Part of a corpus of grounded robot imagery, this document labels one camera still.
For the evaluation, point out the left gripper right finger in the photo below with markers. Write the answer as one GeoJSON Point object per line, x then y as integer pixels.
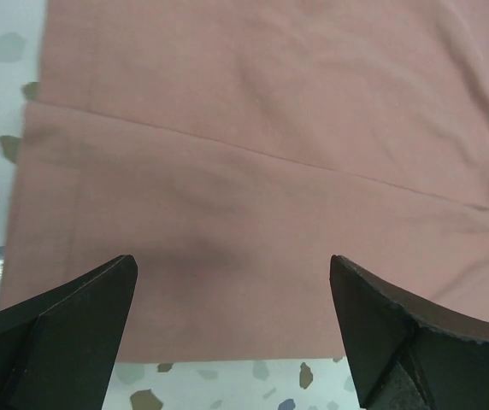
{"type": "Point", "coordinates": [405, 352]}

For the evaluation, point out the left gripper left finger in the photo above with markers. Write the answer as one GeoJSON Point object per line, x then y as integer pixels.
{"type": "Point", "coordinates": [58, 349]}

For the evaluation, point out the pink t shirt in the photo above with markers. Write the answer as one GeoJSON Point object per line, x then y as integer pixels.
{"type": "Point", "coordinates": [233, 147]}

